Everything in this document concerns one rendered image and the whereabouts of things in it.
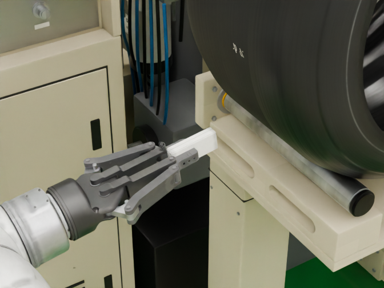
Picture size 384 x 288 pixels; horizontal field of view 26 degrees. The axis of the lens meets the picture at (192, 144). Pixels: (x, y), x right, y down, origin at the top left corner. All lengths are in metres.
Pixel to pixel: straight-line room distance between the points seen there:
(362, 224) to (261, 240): 0.53
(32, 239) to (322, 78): 0.40
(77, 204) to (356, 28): 0.40
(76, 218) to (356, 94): 0.38
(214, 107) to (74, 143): 0.39
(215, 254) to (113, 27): 0.57
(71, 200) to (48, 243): 0.06
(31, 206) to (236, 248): 0.81
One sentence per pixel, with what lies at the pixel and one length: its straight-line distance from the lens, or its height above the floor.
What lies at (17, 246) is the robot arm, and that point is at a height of 1.01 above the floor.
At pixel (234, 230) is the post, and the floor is 0.52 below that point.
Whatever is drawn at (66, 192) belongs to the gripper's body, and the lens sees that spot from 1.04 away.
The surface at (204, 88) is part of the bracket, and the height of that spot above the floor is 0.94.
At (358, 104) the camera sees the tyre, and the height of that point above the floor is 1.11.
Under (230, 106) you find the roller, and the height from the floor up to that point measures 0.90.
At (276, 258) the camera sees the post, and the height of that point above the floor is 0.42.
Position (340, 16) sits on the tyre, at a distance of 0.99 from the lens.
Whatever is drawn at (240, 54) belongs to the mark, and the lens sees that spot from 1.08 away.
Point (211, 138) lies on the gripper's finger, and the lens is 1.12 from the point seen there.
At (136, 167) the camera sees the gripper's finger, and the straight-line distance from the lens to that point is 1.09.
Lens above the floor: 1.68
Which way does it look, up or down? 36 degrees down
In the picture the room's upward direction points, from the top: straight up
